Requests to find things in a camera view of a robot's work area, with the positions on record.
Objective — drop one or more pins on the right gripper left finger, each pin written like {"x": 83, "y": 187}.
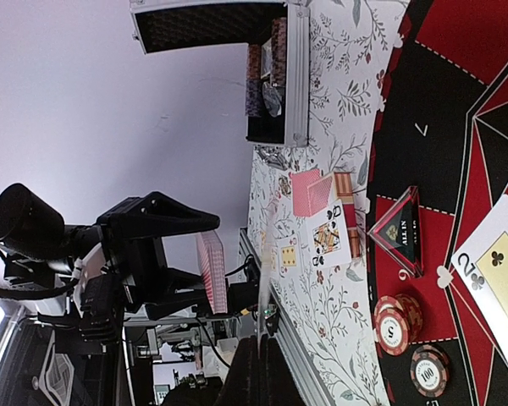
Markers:
{"x": 242, "y": 384}

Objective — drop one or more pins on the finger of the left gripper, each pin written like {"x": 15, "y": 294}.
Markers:
{"x": 155, "y": 215}
{"x": 170, "y": 290}

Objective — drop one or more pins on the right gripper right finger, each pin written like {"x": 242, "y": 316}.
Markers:
{"x": 279, "y": 386}

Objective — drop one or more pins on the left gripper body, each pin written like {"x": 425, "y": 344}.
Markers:
{"x": 130, "y": 262}

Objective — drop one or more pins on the red playing card deck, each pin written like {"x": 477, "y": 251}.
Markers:
{"x": 210, "y": 254}

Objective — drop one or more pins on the orange chips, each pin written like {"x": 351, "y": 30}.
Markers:
{"x": 398, "y": 322}

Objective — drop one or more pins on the dark chips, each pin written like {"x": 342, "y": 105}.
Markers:
{"x": 430, "y": 370}

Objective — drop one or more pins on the face-down red card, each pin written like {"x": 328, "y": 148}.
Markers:
{"x": 318, "y": 194}
{"x": 299, "y": 184}

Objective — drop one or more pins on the black triangular dealer marker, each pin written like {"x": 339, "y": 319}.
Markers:
{"x": 398, "y": 232}

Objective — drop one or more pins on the two of clubs card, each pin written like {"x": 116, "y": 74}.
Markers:
{"x": 482, "y": 263}

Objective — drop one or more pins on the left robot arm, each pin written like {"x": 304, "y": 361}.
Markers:
{"x": 34, "y": 232}

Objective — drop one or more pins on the face card on cloth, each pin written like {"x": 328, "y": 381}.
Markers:
{"x": 284, "y": 186}

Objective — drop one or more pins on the aluminium poker case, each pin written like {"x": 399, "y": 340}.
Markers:
{"x": 277, "y": 36}

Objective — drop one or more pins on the floral table cloth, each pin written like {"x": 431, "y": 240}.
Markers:
{"x": 350, "y": 46}

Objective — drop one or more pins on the round red black poker mat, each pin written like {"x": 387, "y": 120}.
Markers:
{"x": 444, "y": 128}

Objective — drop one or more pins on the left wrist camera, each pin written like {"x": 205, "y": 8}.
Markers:
{"x": 86, "y": 268}

